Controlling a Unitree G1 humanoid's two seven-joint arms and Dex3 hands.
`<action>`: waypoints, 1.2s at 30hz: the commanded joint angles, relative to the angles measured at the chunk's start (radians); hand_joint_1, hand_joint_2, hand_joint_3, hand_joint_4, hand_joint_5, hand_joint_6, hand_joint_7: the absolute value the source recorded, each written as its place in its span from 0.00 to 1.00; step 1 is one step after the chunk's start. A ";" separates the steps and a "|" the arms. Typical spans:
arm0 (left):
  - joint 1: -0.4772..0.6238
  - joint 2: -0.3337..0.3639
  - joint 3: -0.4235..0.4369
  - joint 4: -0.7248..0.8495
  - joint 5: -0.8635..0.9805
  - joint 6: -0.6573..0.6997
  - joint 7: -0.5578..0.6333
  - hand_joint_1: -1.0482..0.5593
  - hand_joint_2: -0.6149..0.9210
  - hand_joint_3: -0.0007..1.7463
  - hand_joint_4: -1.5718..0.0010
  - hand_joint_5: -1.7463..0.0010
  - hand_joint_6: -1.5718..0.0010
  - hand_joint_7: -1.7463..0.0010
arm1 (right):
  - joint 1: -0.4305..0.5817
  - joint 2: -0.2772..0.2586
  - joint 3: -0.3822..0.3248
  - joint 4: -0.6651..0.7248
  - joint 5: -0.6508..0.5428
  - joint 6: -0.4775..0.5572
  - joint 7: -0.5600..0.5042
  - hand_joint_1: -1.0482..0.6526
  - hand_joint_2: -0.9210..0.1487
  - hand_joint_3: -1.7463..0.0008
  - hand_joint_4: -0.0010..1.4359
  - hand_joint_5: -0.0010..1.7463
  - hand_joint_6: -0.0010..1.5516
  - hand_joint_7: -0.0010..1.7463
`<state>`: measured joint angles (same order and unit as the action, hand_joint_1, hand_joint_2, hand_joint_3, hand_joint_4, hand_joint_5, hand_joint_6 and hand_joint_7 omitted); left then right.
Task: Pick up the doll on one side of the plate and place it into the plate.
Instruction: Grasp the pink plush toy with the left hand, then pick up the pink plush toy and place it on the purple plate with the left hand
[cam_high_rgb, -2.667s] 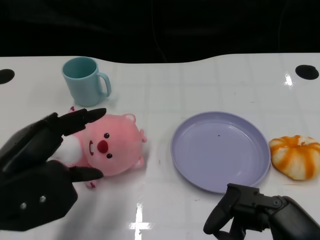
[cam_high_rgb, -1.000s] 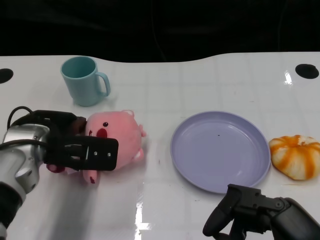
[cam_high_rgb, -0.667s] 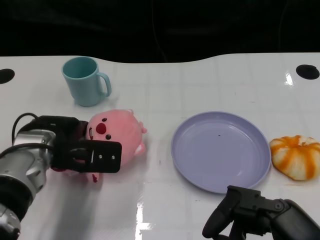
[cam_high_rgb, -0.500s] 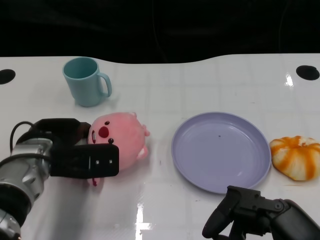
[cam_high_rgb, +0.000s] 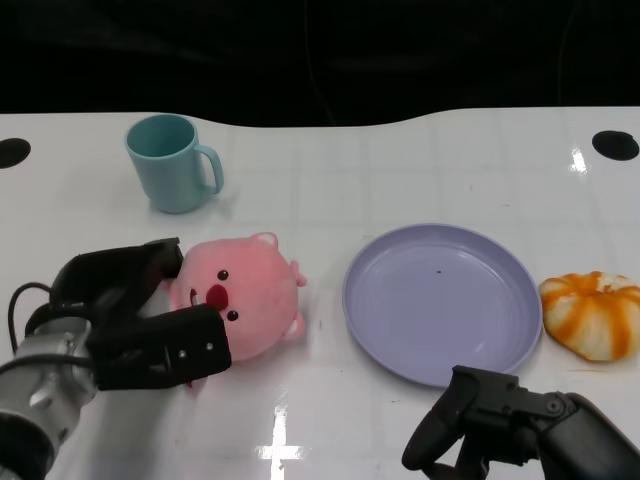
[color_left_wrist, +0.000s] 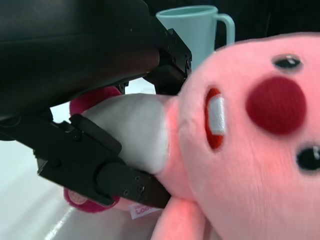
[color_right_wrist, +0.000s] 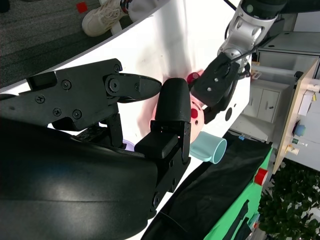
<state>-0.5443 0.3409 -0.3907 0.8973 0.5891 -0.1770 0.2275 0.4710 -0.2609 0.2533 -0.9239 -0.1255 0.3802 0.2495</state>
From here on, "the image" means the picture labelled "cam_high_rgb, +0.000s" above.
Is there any teal plastic mug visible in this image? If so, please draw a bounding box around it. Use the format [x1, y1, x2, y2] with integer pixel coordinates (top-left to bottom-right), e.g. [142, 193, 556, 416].
[124, 113, 225, 215]

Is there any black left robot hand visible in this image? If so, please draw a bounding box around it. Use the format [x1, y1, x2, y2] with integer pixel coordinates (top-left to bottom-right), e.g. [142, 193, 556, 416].
[49, 237, 234, 392]

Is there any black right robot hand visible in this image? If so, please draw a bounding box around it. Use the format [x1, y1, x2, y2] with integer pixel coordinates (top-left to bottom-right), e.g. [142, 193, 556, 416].
[401, 364, 640, 480]

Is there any lilac plastic plate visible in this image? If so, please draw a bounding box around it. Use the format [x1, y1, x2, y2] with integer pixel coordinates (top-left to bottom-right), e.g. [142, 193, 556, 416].
[341, 222, 545, 390]

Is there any black table grommet hole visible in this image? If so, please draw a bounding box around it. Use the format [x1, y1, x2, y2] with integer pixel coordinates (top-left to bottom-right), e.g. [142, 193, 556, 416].
[591, 130, 640, 161]
[0, 138, 32, 170]

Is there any pink plush beaver doll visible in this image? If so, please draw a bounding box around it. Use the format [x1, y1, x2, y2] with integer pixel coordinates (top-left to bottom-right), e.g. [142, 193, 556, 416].
[167, 231, 308, 396]

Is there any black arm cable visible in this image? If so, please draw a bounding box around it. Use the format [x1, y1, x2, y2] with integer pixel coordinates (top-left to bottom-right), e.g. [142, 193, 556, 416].
[7, 281, 96, 364]

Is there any orange white striped bun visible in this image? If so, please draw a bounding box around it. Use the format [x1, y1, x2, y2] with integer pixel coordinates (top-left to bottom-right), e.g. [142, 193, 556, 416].
[537, 270, 640, 363]

